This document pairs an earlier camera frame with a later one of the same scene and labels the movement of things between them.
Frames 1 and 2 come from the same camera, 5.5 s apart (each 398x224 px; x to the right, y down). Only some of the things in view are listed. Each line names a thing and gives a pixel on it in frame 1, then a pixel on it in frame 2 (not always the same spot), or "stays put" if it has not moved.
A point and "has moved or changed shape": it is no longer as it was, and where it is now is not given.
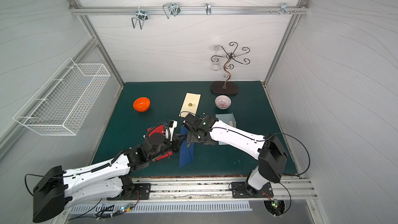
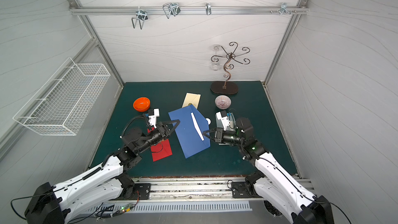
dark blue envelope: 187,152 has moved or changed shape
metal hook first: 141,16 stays put
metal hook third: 208,10 stays put
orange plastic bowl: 141,104 stays put
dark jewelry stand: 227,87 stays put
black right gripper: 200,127 → 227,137
